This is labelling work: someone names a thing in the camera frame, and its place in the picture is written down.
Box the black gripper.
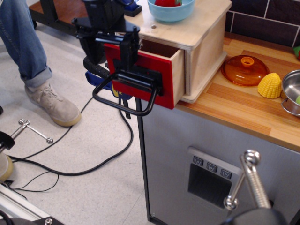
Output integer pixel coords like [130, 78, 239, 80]
[72, 17, 140, 71]

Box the red front wooden drawer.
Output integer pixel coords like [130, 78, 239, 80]
[93, 40, 185, 116]

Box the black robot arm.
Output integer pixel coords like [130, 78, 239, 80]
[72, 0, 140, 71]

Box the light wooden box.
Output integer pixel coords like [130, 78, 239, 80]
[125, 0, 232, 103]

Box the blue bar clamp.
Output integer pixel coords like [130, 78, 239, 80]
[83, 0, 140, 117]

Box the red toy pepper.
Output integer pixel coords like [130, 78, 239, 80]
[154, 0, 182, 7]

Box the light blue bowl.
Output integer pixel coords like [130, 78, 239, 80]
[147, 0, 195, 22]

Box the beige shoe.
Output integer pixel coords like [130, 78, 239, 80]
[25, 82, 81, 127]

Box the blue jeans leg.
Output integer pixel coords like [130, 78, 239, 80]
[0, 0, 52, 88]

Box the left metal clamp screw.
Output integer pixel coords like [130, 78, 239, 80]
[0, 119, 53, 153]

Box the metal clamp screw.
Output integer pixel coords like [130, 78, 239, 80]
[223, 150, 289, 225]
[0, 119, 53, 153]

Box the orange glass pot lid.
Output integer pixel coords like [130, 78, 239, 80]
[221, 55, 270, 87]

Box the silver toy kitchen cabinet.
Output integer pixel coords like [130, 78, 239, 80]
[138, 105, 300, 225]

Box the yellowish round foot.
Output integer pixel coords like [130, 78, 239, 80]
[0, 153, 14, 181]

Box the yellow toy corn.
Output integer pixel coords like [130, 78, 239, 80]
[257, 73, 282, 99]

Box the near metal clamp screw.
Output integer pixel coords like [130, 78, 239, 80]
[223, 150, 289, 225]

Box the stainless steel pot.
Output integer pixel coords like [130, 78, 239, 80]
[281, 70, 300, 117]

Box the green toy vegetable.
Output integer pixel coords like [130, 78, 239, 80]
[293, 46, 300, 60]

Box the black frame wooden table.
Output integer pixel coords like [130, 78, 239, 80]
[29, 0, 88, 36]

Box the thick black cable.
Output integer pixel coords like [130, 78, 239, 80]
[8, 96, 134, 177]

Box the thin black cable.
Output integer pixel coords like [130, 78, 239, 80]
[8, 171, 60, 193]

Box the aluminium rail with bracket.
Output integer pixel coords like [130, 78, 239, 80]
[0, 184, 63, 225]

